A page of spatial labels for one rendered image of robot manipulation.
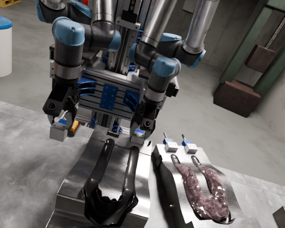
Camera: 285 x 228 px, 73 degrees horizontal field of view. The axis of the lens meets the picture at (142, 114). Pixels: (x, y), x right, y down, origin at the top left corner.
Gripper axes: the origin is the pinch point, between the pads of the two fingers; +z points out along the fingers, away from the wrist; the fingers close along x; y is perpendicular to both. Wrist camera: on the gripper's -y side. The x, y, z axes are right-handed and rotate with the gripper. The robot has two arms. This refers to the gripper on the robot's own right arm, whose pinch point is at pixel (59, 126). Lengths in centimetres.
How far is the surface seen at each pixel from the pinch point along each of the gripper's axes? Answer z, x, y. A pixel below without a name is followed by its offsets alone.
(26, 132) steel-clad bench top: 15.0, 16.5, 6.7
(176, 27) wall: 41, -91, 673
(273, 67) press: 0, -231, 282
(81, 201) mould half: 1.9, -17.0, -23.1
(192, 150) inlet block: 8, -57, 19
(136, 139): 3.8, -28.7, 10.0
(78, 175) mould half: 2.1, -13.3, -15.7
